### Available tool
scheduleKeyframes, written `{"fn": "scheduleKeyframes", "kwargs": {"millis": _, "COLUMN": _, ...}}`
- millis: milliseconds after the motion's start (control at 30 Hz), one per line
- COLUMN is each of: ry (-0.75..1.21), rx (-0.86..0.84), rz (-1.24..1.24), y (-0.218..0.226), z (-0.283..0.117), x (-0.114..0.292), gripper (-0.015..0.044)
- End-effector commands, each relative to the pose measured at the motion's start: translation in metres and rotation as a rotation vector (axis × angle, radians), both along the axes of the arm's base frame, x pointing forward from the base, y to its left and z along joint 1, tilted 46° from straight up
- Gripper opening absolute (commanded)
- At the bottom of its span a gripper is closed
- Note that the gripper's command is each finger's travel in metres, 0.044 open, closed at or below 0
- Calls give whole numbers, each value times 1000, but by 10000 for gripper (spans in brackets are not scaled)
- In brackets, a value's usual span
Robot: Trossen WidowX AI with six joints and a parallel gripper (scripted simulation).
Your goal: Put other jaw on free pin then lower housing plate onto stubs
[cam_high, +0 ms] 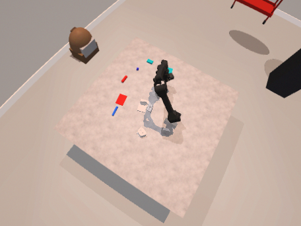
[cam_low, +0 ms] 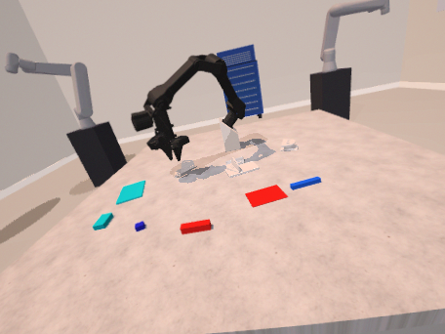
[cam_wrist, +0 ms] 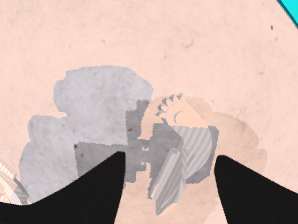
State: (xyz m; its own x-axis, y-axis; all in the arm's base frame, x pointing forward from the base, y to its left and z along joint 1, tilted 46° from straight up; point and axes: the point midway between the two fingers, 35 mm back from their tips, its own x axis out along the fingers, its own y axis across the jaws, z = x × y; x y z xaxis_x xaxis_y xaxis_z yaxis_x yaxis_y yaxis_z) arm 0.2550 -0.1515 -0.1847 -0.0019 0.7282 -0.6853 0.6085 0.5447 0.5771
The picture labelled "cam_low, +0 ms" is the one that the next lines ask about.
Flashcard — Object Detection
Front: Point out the blue rectangular bar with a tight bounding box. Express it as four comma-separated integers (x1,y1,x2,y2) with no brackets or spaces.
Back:
290,177,321,190

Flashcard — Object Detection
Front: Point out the teal flat block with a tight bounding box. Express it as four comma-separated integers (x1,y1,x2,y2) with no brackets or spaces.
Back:
92,212,113,230

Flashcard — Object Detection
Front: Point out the cyan flat plate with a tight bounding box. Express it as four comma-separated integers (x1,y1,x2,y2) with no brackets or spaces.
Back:
115,181,145,205

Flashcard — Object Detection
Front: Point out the red rectangular block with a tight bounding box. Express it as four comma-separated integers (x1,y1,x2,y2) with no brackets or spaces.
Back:
180,220,211,235

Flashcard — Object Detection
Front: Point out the small blue block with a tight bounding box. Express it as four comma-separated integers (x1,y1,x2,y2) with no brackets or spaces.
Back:
135,222,145,231

